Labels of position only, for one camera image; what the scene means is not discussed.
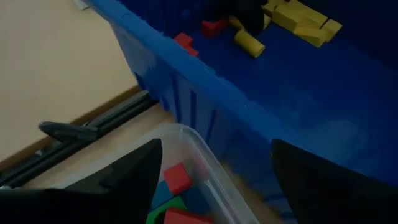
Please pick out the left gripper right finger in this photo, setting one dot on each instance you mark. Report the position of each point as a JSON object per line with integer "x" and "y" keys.
{"x": 335, "y": 199}

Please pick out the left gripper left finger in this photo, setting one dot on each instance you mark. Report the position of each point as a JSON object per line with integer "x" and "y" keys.
{"x": 77, "y": 208}

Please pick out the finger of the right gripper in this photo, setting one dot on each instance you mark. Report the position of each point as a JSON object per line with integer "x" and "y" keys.
{"x": 248, "y": 15}

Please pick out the large blue plastic bin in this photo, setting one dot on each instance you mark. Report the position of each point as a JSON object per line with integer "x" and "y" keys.
{"x": 217, "y": 93}

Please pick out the blue block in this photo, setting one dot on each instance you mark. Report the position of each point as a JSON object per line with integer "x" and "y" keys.
{"x": 162, "y": 194}
{"x": 196, "y": 200}

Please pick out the green arch block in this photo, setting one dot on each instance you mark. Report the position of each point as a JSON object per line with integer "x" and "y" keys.
{"x": 169, "y": 207}

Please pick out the long red block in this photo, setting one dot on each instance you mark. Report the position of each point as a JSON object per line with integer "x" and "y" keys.
{"x": 186, "y": 217}

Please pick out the clear plastic block container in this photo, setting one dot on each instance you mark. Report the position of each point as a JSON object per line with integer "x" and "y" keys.
{"x": 199, "y": 149}

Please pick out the red arch block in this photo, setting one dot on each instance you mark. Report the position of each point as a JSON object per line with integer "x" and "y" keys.
{"x": 213, "y": 27}

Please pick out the black table clamp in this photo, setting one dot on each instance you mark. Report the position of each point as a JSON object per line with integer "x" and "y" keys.
{"x": 68, "y": 131}

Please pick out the beige laminate desk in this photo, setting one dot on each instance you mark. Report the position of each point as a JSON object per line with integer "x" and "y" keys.
{"x": 46, "y": 62}

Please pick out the black aluminium rig frame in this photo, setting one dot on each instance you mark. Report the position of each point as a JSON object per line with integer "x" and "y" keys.
{"x": 124, "y": 109}

